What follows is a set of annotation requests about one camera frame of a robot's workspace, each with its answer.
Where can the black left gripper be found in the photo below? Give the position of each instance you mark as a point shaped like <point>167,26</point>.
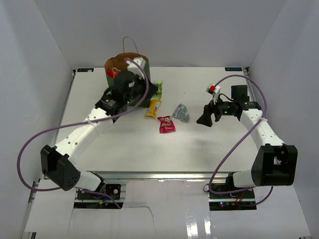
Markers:
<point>152,88</point>

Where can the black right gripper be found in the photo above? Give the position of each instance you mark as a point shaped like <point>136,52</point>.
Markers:
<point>206,119</point>

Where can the green snack packet front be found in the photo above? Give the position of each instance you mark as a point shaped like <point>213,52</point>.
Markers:
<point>158,94</point>

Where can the large red snack bag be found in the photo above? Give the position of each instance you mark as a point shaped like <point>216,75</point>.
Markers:
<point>112,73</point>

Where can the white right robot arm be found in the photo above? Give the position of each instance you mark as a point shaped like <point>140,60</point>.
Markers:
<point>275,162</point>

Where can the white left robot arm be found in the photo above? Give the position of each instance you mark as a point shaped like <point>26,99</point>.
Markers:
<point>58,163</point>

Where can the green paper bag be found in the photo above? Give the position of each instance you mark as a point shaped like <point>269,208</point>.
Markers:
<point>119,62</point>

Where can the yellow snack packet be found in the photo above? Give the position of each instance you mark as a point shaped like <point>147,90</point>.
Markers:
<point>154,105</point>

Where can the grey foil snack packet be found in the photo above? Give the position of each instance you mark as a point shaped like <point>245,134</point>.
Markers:
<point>181,113</point>

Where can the pink snack packet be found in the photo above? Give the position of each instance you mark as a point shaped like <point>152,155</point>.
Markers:
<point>166,124</point>

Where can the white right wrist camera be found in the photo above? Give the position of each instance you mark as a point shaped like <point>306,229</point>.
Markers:
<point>214,91</point>

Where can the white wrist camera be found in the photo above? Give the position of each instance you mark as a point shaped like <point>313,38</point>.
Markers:
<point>214,91</point>
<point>134,65</point>

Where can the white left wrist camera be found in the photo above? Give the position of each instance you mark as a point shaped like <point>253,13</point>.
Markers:
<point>134,65</point>

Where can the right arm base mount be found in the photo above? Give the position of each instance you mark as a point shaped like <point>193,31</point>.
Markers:
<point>231,202</point>

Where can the aluminium table frame rail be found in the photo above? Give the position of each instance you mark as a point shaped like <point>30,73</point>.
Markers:
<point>162,163</point>

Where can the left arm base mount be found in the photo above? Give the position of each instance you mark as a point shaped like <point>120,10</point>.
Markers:
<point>109,197</point>

